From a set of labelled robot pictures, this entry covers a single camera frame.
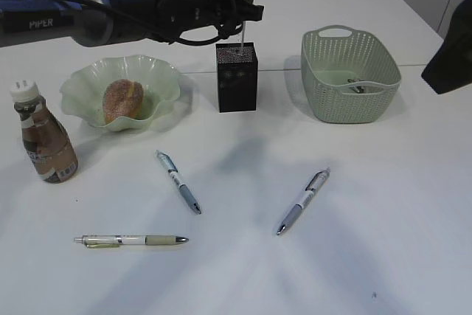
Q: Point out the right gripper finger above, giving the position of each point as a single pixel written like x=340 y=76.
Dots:
x=450 y=68

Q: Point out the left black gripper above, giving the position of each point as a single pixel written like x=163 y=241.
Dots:
x=173 y=17

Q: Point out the sugared bread roll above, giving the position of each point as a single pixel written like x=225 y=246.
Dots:
x=122 y=98

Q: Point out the brown drink bottle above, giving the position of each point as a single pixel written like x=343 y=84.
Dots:
x=45 y=140

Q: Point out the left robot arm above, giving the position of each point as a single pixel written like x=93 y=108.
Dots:
x=92 y=23

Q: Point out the black square pen holder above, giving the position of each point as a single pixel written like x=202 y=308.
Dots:
x=237 y=68

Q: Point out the green plastic woven basket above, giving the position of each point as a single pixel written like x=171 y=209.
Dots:
x=331 y=55

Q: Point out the green wavy glass plate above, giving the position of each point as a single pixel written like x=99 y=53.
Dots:
x=83 y=93

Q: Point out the blue grip pen on ruler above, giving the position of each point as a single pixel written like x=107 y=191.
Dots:
x=184 y=191

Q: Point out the grey grip pen right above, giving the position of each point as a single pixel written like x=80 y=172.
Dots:
x=311 y=190

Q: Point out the cream grip pen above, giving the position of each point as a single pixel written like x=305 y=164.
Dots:
x=114 y=241

